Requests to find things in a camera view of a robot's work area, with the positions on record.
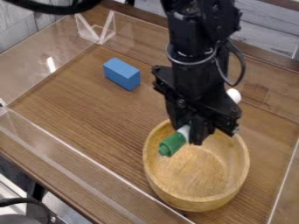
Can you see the clear acrylic tray wall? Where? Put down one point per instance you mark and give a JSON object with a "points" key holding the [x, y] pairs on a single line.
{"points": [[74, 128]]}

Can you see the green Expo marker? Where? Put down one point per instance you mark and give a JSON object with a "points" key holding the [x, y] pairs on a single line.
{"points": [[180, 138]]}

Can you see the black metal table frame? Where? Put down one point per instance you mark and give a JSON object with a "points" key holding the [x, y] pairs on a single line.
{"points": [[28, 203]]}

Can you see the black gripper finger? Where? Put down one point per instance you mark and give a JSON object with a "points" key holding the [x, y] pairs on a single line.
{"points": [[180, 116], [202, 128]]}

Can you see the brown wooden bowl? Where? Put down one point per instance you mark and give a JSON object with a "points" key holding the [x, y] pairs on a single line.
{"points": [[200, 178]]}

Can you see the blue foam block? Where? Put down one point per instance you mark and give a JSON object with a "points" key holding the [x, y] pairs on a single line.
{"points": [[122, 73]]}

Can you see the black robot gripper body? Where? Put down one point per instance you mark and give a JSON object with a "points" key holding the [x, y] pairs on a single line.
{"points": [[193, 84]]}

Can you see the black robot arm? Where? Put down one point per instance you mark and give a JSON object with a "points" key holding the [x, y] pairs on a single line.
{"points": [[201, 26]]}

